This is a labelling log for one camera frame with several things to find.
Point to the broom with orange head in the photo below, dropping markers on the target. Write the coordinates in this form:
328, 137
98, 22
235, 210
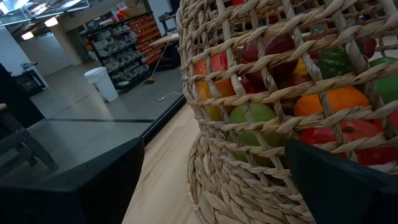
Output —
155, 68

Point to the black equipment cart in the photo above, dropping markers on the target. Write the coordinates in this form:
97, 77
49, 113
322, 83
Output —
29, 81

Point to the yellow bell pepper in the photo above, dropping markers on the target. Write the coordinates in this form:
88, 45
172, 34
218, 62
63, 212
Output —
300, 67

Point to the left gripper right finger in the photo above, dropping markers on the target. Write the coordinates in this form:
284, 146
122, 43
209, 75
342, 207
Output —
335, 193

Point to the white trash bin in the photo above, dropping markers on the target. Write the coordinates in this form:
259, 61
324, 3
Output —
104, 83

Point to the green mango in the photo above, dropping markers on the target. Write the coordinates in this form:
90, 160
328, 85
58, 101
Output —
388, 84

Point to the dark green striped fruit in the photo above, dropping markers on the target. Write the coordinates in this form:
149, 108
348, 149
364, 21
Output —
334, 62

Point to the ceiling strip light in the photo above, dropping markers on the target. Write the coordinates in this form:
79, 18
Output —
51, 21

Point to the red orange mango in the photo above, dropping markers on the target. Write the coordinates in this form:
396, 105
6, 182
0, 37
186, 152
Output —
217, 84

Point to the orange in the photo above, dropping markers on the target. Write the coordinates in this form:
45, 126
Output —
339, 99

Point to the red apple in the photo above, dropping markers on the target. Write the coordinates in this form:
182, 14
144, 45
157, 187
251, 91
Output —
369, 47
357, 137

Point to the orange parts bin rack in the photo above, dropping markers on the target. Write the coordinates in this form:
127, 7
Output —
147, 37

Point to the small green fruit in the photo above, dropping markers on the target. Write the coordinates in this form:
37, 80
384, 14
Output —
256, 116

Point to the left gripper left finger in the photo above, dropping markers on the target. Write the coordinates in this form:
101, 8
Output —
93, 193

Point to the light wooden table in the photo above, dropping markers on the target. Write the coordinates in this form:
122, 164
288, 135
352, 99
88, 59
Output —
166, 39

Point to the black shelf with grey bins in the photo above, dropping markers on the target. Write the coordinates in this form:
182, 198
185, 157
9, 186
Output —
116, 53

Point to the black aluminium frame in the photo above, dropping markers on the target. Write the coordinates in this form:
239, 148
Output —
164, 116

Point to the woven wicker basket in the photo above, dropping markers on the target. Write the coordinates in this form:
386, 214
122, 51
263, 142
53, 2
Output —
248, 186

